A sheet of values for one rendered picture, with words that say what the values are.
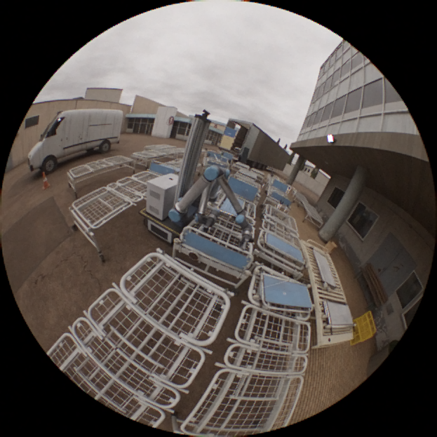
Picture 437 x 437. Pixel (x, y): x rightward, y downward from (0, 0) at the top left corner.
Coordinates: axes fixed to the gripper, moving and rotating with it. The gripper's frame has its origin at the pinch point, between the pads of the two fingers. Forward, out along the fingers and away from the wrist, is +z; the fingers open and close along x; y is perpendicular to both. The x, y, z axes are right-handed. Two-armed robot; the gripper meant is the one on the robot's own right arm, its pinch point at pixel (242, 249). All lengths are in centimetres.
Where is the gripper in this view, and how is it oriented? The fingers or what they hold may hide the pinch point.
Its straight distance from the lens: 121.8
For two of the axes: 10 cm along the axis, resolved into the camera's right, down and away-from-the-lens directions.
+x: 2.6, -6.9, -6.7
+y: -9.1, -4.0, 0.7
